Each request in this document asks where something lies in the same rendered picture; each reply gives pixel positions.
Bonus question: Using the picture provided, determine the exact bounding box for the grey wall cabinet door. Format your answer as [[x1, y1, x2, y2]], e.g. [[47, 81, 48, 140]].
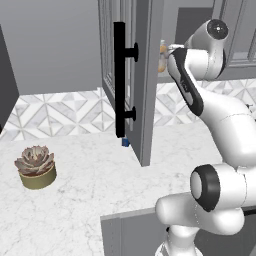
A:
[[211, 0, 256, 69]]

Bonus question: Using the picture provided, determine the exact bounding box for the succulent in olive pot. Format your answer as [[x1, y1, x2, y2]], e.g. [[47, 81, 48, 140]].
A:
[[14, 145, 58, 191]]

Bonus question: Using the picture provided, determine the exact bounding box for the dark grey tall appliance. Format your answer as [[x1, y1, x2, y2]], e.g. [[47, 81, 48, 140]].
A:
[[0, 24, 20, 132]]

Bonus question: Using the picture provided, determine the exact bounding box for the grey base cabinet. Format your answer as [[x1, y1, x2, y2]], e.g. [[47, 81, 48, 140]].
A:
[[100, 205, 256, 256]]

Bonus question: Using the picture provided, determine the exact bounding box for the orange condiment bottle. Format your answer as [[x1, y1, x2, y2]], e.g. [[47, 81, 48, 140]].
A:
[[157, 39, 170, 74]]

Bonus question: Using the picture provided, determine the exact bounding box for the black cabinet door handle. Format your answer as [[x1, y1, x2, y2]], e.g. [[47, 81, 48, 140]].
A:
[[113, 21, 140, 139]]

